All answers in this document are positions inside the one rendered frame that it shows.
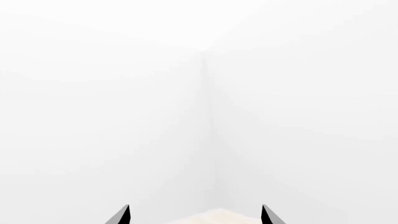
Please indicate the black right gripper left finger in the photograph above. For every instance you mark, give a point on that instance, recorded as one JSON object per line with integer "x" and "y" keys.
{"x": 122, "y": 217}

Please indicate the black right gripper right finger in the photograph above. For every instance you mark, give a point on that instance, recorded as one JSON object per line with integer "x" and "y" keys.
{"x": 269, "y": 217}

